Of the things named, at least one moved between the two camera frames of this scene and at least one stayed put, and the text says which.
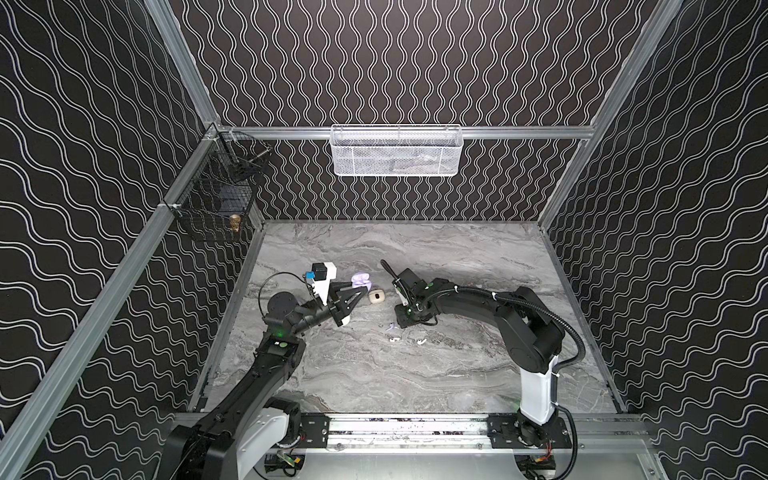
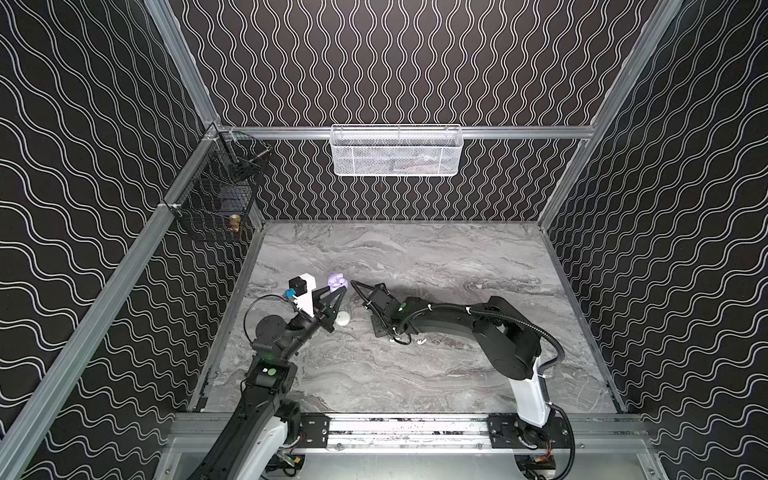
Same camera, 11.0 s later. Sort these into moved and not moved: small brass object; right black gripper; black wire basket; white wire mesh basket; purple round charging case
Moved: purple round charging case; right black gripper
Not moved: small brass object; white wire mesh basket; black wire basket
